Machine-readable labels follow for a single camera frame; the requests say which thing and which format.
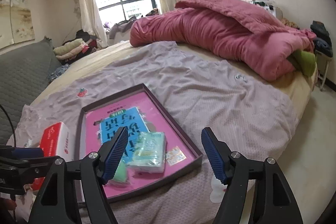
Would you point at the lilac strawberry bed sheet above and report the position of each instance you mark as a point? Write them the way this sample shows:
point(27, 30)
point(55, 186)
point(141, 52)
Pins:
point(253, 118)

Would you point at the light green soft pack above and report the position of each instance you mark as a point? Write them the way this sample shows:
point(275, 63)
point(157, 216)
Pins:
point(121, 176)

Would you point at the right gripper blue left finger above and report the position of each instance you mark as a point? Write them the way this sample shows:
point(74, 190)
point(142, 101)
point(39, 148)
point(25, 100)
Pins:
point(110, 154)

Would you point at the stack of folded blankets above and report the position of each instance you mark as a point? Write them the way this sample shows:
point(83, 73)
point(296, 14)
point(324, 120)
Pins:
point(70, 49)

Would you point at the red tissue box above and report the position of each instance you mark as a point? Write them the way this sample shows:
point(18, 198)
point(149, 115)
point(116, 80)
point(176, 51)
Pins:
point(58, 140)

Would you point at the green tissue pack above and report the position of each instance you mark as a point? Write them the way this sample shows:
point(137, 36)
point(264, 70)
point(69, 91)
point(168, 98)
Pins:
point(149, 153)

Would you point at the left cream curtain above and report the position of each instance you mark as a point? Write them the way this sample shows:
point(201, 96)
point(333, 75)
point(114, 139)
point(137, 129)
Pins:
point(88, 13)

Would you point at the dark purple tray box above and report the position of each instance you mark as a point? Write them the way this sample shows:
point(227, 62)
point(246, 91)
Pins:
point(86, 118)

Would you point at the blue patterned cloth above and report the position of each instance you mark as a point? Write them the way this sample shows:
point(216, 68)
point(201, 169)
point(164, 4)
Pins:
point(58, 72)

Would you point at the clothes on window sill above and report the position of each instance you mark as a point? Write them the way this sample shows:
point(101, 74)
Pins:
point(125, 25)

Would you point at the green pillow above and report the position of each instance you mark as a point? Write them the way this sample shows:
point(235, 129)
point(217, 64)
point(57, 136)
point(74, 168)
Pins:
point(303, 61)

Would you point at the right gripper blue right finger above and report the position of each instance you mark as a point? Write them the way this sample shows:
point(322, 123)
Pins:
point(219, 156)

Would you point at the dark clothes on chair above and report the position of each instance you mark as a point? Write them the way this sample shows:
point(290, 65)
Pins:
point(322, 42)

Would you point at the grey quilted headboard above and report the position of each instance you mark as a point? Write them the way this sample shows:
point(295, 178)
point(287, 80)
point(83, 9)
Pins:
point(24, 75)

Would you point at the pink folded quilt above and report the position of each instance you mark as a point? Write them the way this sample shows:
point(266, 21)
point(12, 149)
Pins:
point(231, 29)

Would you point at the blossom wall painting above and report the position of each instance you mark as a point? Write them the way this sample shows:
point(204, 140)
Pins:
point(16, 22)

